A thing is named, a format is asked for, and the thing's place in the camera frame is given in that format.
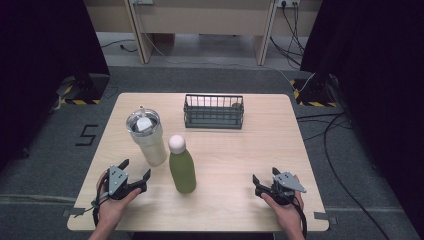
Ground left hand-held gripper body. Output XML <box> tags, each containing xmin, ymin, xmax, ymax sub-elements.
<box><xmin>108</xmin><ymin>165</ymin><xmax>148</xmax><ymax>201</ymax></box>

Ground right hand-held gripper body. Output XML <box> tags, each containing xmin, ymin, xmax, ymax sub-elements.
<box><xmin>254</xmin><ymin>171</ymin><xmax>307</xmax><ymax>206</ymax></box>

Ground cream tumbler with clear lid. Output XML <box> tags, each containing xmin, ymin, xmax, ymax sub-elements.
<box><xmin>125</xmin><ymin>104</ymin><xmax>168</xmax><ymax>167</ymax></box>

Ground green bottle with white cap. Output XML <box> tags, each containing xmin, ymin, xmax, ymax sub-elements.
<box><xmin>167</xmin><ymin>134</ymin><xmax>197</xmax><ymax>195</ymax></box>

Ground dark wire basket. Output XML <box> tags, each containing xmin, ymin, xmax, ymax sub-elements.
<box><xmin>183</xmin><ymin>93</ymin><xmax>245</xmax><ymax>130</ymax></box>

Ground person's left hand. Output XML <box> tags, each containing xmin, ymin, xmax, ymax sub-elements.
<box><xmin>96</xmin><ymin>170</ymin><xmax>143</xmax><ymax>227</ymax></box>

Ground person's right hand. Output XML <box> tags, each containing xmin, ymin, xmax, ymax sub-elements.
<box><xmin>260</xmin><ymin>191</ymin><xmax>305</xmax><ymax>231</ymax></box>

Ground grey tape piece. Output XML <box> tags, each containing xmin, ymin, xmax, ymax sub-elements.
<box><xmin>62</xmin><ymin>207</ymin><xmax>86</xmax><ymax>218</ymax></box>
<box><xmin>313</xmin><ymin>211</ymin><xmax>339</xmax><ymax>225</ymax></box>

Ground black stand base hazard tape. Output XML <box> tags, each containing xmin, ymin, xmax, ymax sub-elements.
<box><xmin>289</xmin><ymin>73</ymin><xmax>338</xmax><ymax>108</ymax></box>
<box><xmin>61</xmin><ymin>73</ymin><xmax>111</xmax><ymax>106</ymax></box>

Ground dark curtain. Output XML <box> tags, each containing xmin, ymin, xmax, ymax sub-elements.
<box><xmin>0</xmin><ymin>0</ymin><xmax>111</xmax><ymax>172</ymax></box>
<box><xmin>299</xmin><ymin>0</ymin><xmax>424</xmax><ymax>232</ymax></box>

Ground white power strip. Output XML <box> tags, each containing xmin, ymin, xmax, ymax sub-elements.
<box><xmin>276</xmin><ymin>0</ymin><xmax>301</xmax><ymax>9</ymax></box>

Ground grey cable tie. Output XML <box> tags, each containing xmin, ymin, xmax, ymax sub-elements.
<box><xmin>73</xmin><ymin>198</ymin><xmax>102</xmax><ymax>219</ymax></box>

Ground black floor cables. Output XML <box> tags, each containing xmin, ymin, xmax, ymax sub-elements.
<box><xmin>295</xmin><ymin>112</ymin><xmax>392</xmax><ymax>240</ymax></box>

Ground short black floor cable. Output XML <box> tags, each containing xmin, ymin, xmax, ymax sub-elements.
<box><xmin>100</xmin><ymin>39</ymin><xmax>139</xmax><ymax>54</ymax></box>

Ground black cables from power strip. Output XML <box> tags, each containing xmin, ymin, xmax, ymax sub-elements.
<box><xmin>269</xmin><ymin>3</ymin><xmax>306</xmax><ymax>68</ymax></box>

